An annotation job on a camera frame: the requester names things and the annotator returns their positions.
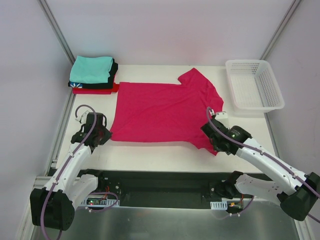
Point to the aluminium frame rail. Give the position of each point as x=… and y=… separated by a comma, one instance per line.
x=237, y=183

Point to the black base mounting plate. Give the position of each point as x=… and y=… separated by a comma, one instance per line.
x=151, y=189

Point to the right aluminium corner post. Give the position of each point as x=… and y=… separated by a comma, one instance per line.
x=294, y=6

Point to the left aluminium corner post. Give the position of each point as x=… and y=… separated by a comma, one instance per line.
x=56, y=29

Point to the pink t shirt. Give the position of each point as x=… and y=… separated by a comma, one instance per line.
x=164, y=112

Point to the left white cable duct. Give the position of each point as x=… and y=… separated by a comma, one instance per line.
x=94, y=202

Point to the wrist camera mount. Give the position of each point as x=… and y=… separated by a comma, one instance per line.
x=222, y=117
x=82, y=119

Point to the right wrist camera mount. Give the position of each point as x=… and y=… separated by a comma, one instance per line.
x=222, y=117

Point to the right white cable duct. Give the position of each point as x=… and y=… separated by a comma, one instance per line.
x=219, y=205

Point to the teal folded t shirt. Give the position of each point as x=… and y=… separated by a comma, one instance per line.
x=91, y=70

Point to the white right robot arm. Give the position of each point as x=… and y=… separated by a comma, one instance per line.
x=297, y=205

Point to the red folded t shirt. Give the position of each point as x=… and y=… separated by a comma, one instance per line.
x=86, y=91

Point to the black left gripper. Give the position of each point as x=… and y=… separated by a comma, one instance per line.
x=102, y=135

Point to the white cable duct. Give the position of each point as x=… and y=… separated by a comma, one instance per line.
x=94, y=202
x=219, y=205

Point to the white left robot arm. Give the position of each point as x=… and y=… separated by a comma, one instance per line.
x=54, y=205

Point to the black folded t shirt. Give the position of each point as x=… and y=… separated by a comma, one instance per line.
x=108, y=85

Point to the aluminium corner post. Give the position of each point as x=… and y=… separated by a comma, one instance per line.
x=294, y=6
x=56, y=29

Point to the white plastic laundry basket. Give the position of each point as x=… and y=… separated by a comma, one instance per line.
x=253, y=87

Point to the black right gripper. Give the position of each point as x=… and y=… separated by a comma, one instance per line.
x=210, y=130

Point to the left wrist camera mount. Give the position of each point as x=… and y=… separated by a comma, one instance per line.
x=82, y=119

